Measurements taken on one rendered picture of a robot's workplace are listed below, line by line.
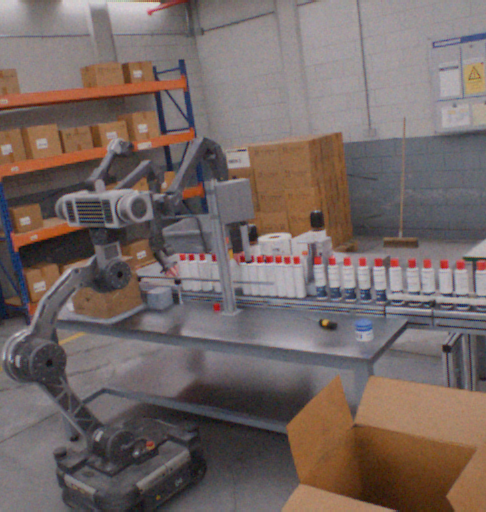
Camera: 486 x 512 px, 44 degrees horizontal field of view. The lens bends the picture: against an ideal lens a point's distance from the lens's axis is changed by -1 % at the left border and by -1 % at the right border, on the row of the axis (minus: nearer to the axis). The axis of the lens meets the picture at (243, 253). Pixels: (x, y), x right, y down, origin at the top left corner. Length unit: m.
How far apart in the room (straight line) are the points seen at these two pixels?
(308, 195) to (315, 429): 5.17
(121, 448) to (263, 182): 4.27
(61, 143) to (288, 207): 2.53
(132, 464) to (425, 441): 1.87
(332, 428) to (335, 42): 6.68
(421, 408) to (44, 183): 6.40
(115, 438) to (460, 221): 5.25
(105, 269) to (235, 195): 0.70
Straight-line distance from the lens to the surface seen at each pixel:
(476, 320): 2.62
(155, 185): 3.39
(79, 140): 6.89
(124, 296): 3.28
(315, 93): 8.02
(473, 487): 1.19
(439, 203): 7.39
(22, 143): 6.58
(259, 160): 6.71
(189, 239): 5.56
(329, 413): 1.47
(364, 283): 2.76
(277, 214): 6.72
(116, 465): 3.09
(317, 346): 2.51
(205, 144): 2.95
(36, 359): 2.69
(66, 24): 7.97
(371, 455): 1.59
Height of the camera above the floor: 1.80
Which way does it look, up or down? 13 degrees down
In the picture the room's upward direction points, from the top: 8 degrees counter-clockwise
